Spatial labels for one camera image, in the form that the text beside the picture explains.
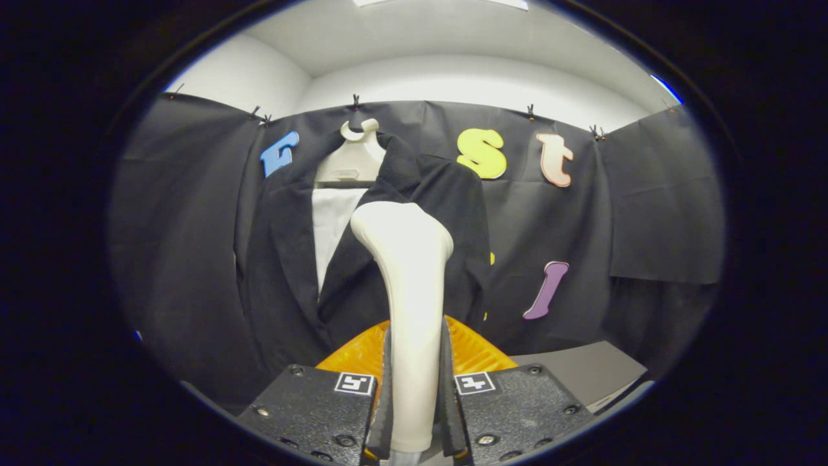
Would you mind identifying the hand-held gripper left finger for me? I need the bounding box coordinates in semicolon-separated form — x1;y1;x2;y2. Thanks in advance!
234;320;394;465

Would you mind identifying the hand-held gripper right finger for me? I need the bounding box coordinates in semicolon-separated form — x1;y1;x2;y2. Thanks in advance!
441;315;596;465

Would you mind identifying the white garment steamer head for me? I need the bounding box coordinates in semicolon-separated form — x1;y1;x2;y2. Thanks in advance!
349;201;455;454

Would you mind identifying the black suit jacket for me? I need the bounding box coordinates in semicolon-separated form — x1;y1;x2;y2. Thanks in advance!
234;133;492;395

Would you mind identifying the white shirt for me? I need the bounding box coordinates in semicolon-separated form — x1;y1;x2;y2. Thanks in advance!
312;188;369;298

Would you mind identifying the white clothes hanger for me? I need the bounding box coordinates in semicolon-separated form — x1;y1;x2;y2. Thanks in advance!
315;118;387;188

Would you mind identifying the grey cabinet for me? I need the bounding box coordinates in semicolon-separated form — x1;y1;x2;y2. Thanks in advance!
510;341;649;415

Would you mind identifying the black backdrop cloth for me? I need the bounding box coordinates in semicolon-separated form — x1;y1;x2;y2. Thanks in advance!
107;91;725;415

